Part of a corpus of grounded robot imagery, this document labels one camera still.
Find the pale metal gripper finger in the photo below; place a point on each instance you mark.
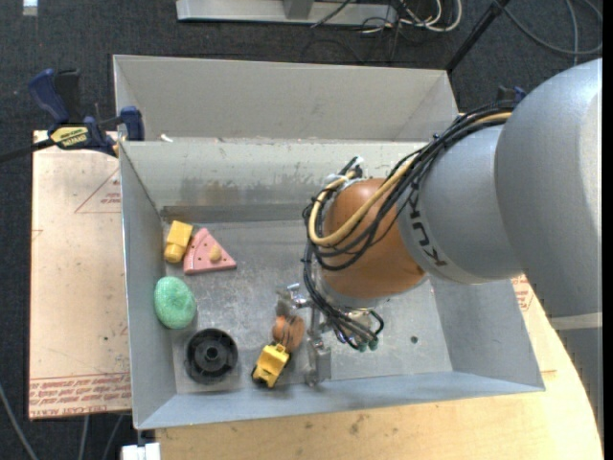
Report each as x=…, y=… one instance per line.
x=294, y=297
x=320, y=363

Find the orange-brown round toy food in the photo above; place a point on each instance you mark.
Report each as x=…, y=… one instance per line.
x=289, y=331

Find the pink toy wedge slice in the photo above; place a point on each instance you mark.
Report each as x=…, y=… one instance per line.
x=203, y=259

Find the black ribbed round cap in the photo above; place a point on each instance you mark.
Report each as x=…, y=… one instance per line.
x=211, y=355

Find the grey metal bin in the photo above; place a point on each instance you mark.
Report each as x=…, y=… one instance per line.
x=268, y=180

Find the green oval sponge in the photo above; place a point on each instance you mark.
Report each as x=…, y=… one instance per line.
x=174, y=302

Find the yellow toy block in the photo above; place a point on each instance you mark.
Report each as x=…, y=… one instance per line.
x=178, y=240

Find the brown cardboard board red print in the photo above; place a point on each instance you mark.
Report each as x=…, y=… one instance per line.
x=76, y=266

